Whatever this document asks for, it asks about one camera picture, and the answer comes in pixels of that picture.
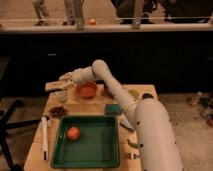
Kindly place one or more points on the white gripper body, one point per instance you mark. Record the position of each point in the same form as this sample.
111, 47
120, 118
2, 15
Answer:
66, 81

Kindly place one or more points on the whiteboard eraser block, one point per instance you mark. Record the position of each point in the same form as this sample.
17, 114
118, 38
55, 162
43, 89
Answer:
56, 85

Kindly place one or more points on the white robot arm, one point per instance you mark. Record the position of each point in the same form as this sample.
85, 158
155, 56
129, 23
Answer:
157, 143

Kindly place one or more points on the white paper cup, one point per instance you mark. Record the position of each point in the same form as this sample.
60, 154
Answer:
62, 96

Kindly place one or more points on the light green plastic cup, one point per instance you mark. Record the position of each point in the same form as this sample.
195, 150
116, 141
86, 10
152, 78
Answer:
134, 93

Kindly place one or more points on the orange bowl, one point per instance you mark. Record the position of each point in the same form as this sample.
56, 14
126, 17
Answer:
86, 90

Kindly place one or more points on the dark purple bowl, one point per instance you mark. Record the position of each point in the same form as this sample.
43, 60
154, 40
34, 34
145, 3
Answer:
107, 92

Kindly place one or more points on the green sponge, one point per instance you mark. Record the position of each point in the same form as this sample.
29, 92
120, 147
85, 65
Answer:
113, 109

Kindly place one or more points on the orange peach fruit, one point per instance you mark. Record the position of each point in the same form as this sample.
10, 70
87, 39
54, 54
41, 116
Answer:
73, 133

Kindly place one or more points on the small orange ball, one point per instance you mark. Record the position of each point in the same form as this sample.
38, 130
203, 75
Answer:
92, 21

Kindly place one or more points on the grey folded cloth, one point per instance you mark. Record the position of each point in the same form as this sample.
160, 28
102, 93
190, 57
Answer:
125, 123

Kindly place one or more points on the green plastic tray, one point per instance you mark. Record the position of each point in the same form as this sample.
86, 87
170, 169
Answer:
97, 146

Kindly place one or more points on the black office chair base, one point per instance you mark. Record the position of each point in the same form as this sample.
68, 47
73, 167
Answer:
5, 126

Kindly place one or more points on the white handled knife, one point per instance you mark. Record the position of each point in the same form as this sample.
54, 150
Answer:
44, 122

